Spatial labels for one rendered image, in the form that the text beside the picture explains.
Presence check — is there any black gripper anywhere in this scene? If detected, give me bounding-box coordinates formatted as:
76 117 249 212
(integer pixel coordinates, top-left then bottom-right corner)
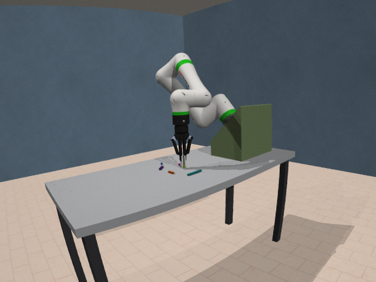
170 125 193 167

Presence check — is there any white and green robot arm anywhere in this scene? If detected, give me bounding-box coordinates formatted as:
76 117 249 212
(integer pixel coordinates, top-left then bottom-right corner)
156 53 236 128

